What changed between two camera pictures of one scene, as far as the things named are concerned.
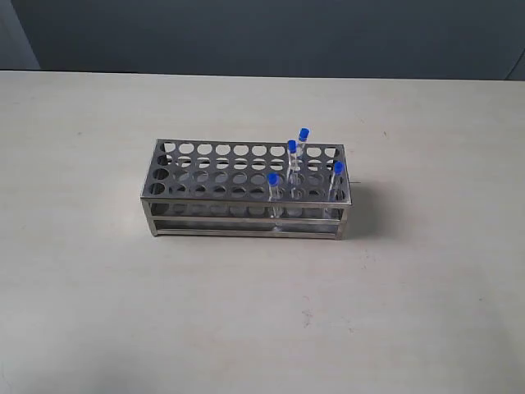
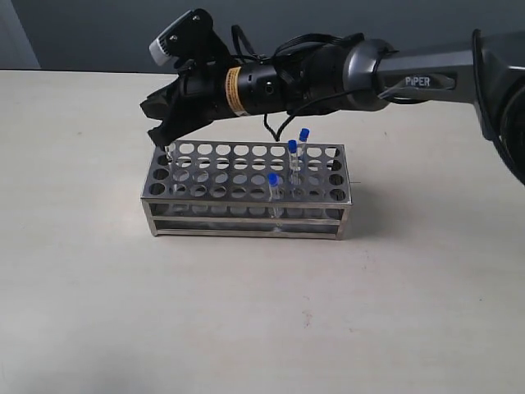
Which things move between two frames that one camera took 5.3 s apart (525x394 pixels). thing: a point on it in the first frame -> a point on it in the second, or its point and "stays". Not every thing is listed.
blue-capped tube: [294, 169] stays
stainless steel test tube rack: [196, 188] stays
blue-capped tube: [338, 188] -> [171, 152]
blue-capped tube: [303, 135] stays
